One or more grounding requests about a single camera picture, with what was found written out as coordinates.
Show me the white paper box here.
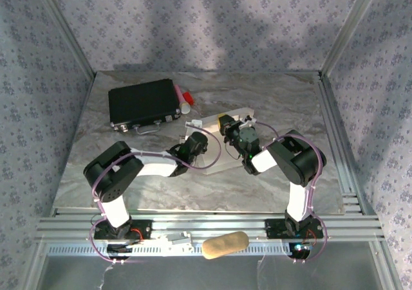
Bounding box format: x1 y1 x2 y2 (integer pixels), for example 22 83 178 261
183 107 256 176

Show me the pink white tube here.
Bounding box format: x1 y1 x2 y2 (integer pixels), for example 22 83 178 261
174 84 192 115

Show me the black carrying case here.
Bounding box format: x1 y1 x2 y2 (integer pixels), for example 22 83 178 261
108 78 182 134

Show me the tan oval sponge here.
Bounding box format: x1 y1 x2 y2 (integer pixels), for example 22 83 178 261
201 231 250 260

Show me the black right circuit board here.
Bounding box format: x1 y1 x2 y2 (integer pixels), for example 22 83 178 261
287 242 312 259

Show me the black circuit board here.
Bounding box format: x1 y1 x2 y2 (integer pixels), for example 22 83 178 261
287 242 312 259
107 243 136 260

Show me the black left circuit board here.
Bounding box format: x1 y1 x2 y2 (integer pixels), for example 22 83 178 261
107 243 136 260

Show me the thin black right gripper cable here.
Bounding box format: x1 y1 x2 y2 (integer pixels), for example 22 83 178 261
224 137 242 159

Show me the aluminium mounting rail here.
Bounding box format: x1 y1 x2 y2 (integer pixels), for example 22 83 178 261
35 208 386 243

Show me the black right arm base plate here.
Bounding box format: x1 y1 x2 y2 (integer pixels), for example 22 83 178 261
265 218 323 239

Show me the aluminium side rail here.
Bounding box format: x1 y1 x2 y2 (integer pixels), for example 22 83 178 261
317 71 382 219

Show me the white grey bracket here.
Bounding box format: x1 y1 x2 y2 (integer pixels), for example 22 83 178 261
156 231 194 256

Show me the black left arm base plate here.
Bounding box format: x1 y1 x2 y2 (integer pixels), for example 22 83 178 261
88 218 153 241

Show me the white slotted cable duct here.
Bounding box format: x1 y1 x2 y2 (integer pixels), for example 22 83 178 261
48 240 310 257

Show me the aluminium frame post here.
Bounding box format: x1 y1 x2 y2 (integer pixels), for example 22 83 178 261
32 0 97 78
321 0 386 77

